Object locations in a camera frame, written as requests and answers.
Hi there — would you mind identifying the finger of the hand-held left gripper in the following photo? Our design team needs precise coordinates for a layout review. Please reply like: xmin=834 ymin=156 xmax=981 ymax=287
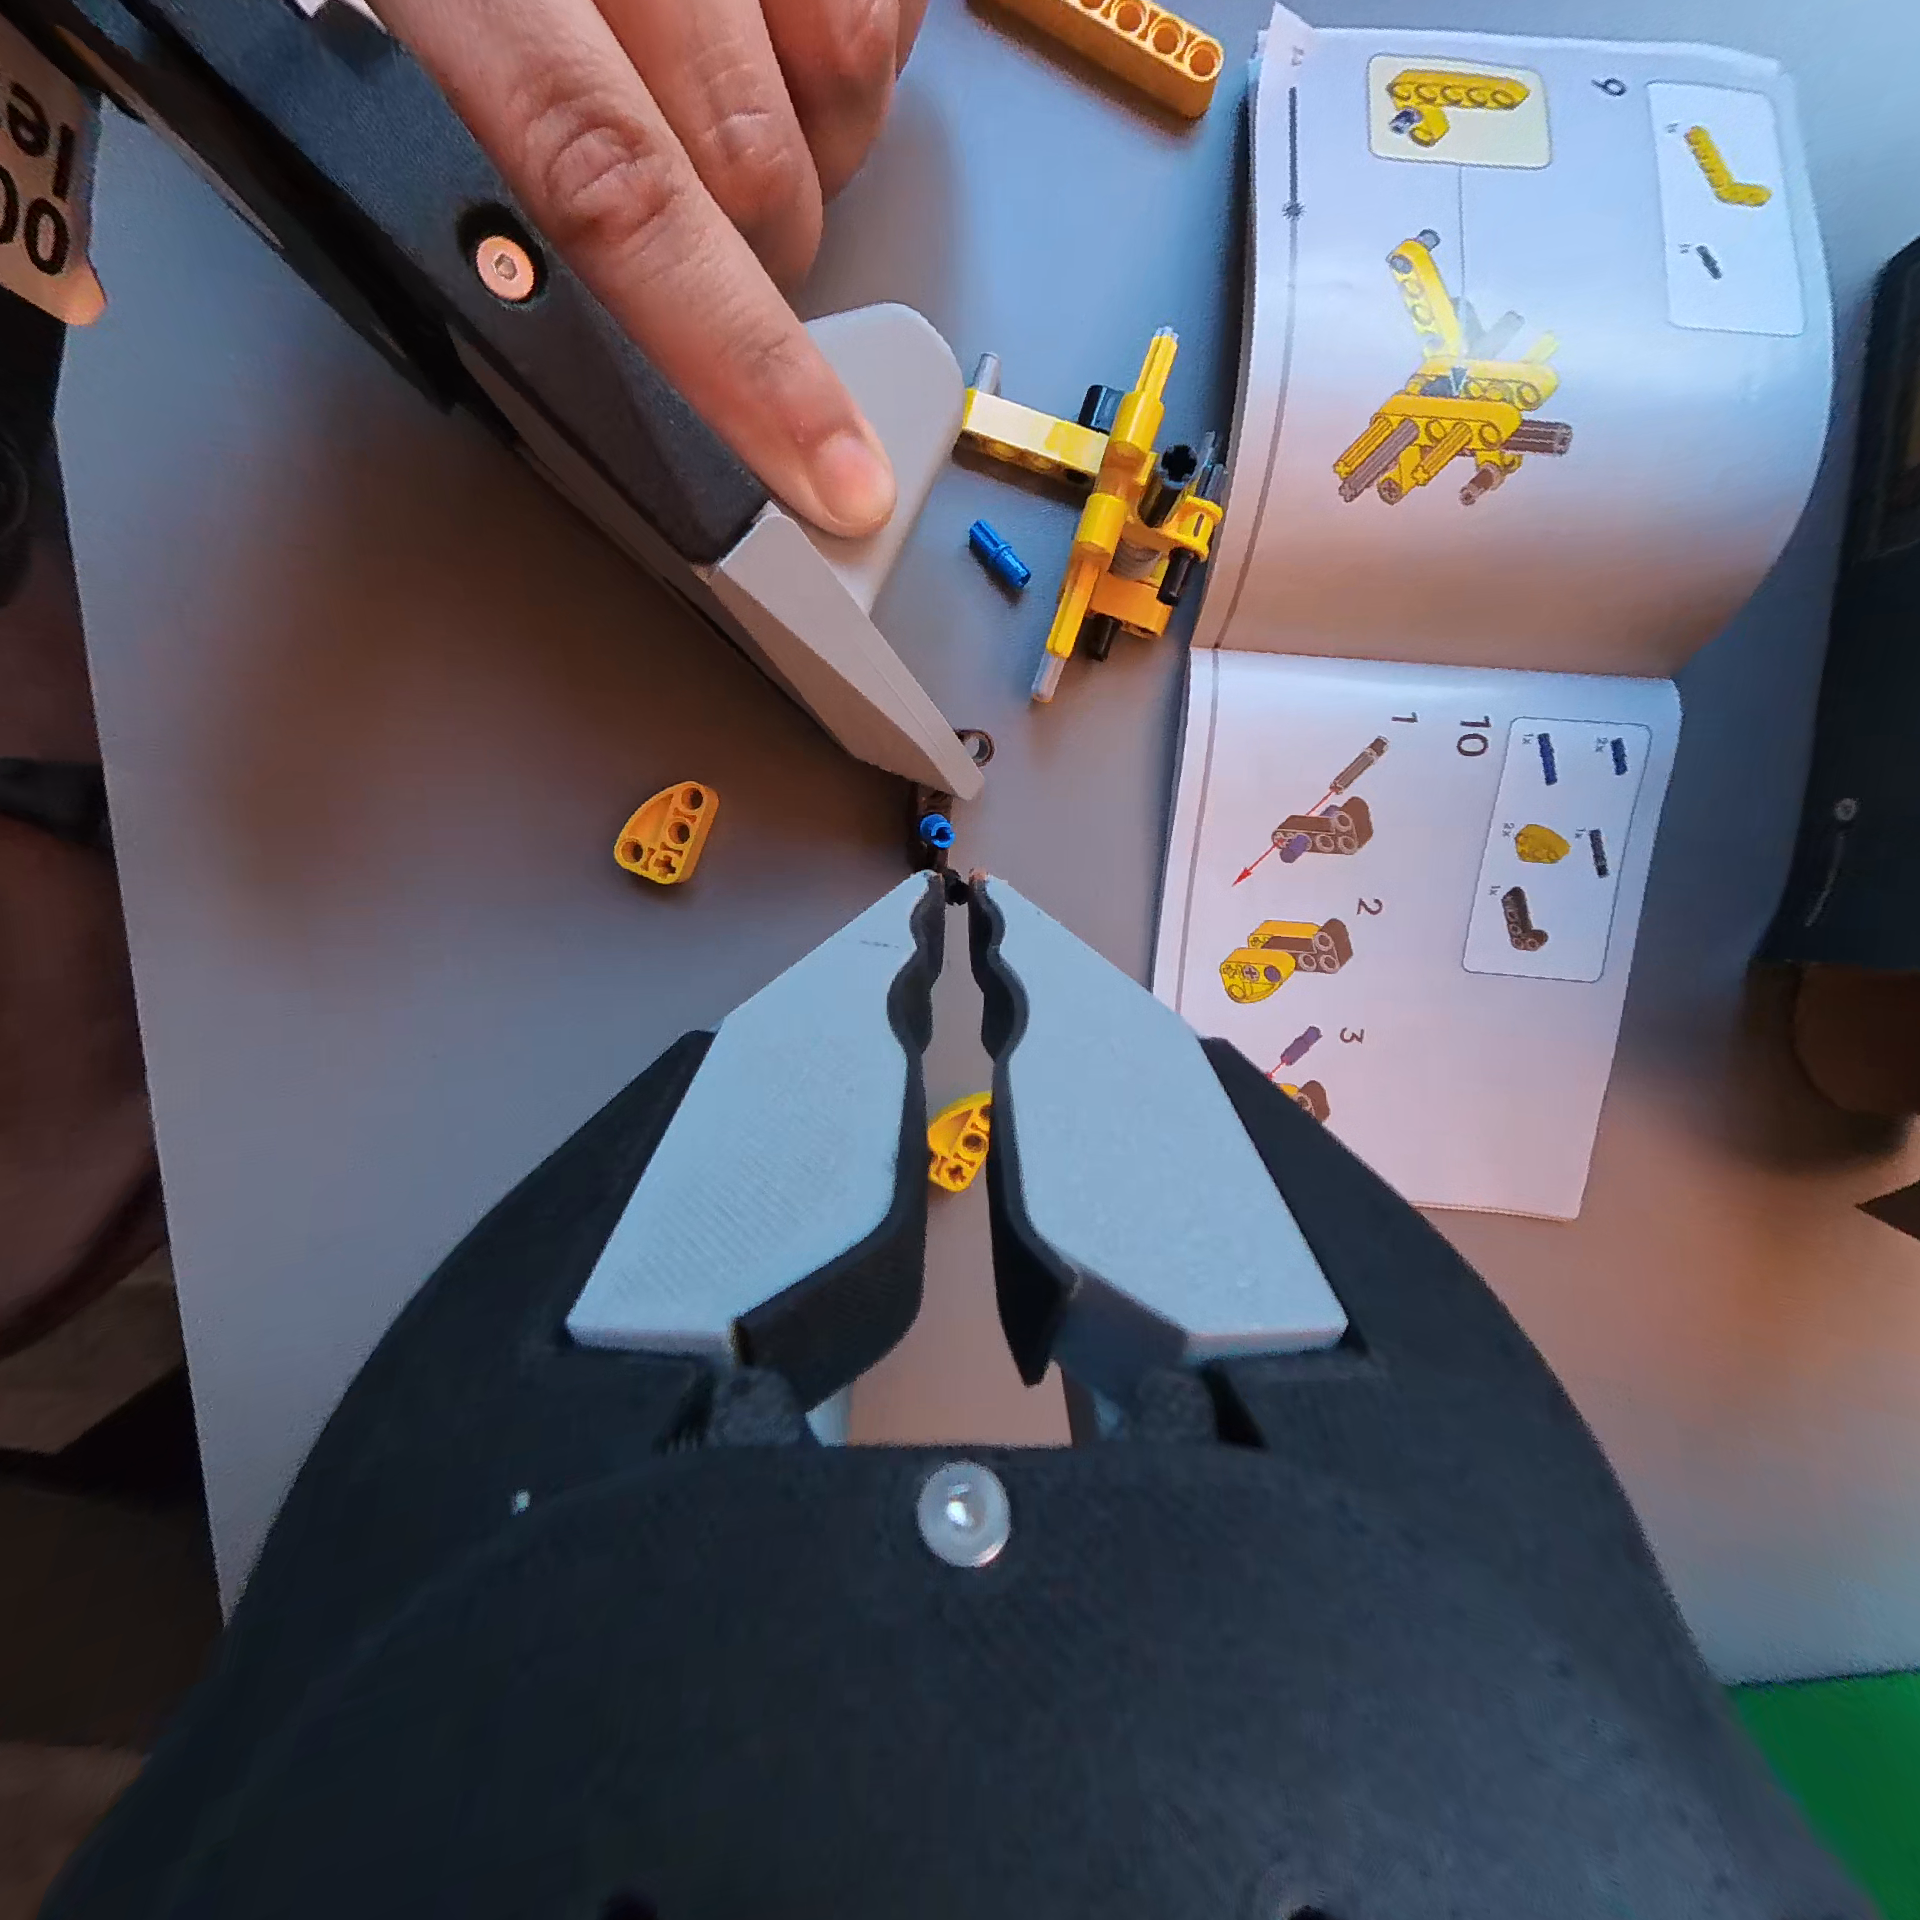
xmin=712 ymin=508 xmax=989 ymax=798
xmin=692 ymin=559 xmax=981 ymax=804

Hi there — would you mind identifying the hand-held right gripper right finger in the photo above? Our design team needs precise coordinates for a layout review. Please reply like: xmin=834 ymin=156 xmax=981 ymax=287
xmin=966 ymin=874 xmax=1354 ymax=1444

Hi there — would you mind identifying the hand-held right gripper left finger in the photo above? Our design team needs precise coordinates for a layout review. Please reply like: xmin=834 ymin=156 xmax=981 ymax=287
xmin=564 ymin=870 xmax=951 ymax=1444

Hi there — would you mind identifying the black angled lego beam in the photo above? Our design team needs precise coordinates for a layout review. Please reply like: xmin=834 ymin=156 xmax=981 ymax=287
xmin=907 ymin=725 xmax=998 ymax=909

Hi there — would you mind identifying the yellow lego assembly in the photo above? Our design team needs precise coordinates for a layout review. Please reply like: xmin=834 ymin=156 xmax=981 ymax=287
xmin=958 ymin=326 xmax=1231 ymax=706

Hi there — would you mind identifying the yellow straight lego beam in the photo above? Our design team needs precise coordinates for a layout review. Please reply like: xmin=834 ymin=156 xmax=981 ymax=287
xmin=982 ymin=0 xmax=1226 ymax=122

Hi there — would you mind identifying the dark lego box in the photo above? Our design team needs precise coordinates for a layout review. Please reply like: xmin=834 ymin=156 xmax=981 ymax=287
xmin=1746 ymin=231 xmax=1920 ymax=1121

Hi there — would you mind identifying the person's left hand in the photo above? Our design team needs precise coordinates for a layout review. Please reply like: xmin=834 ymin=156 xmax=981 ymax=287
xmin=402 ymin=0 xmax=927 ymax=539

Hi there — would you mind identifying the white instruction booklet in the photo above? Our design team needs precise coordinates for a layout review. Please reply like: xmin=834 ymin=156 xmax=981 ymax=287
xmin=1151 ymin=0 xmax=1839 ymax=1220

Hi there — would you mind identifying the green plastic bin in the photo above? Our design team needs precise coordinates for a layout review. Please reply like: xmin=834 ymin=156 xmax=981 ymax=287
xmin=1720 ymin=1669 xmax=1920 ymax=1920

